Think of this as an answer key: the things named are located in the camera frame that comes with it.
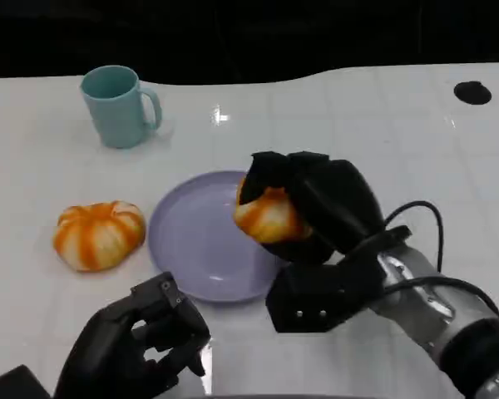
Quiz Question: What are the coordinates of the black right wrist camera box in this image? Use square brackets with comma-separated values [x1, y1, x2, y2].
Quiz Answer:
[264, 249, 386, 333]

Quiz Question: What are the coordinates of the pale green mug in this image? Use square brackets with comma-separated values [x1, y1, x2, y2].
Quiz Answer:
[80, 65, 164, 150]

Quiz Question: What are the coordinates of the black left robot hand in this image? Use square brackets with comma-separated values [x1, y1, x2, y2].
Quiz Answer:
[53, 272, 212, 399]

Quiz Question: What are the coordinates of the lilac plate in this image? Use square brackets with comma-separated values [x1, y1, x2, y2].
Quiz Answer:
[147, 170, 292, 303]

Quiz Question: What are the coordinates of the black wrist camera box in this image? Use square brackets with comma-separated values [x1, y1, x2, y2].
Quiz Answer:
[264, 249, 386, 333]
[0, 364, 51, 399]

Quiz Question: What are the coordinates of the black table grommet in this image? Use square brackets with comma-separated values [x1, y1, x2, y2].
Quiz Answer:
[453, 81, 492, 105]

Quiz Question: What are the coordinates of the orange white toy bread roll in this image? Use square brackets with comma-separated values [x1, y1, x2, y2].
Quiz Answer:
[52, 200, 146, 273]
[233, 176, 314, 244]

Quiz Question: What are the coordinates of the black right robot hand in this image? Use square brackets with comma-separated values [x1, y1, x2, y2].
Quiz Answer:
[237, 150, 387, 264]

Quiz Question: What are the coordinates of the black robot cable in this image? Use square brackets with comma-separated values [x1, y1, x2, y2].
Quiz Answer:
[382, 200, 446, 275]
[382, 276, 499, 318]

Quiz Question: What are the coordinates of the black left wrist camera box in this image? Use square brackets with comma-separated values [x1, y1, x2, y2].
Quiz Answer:
[0, 364, 51, 399]

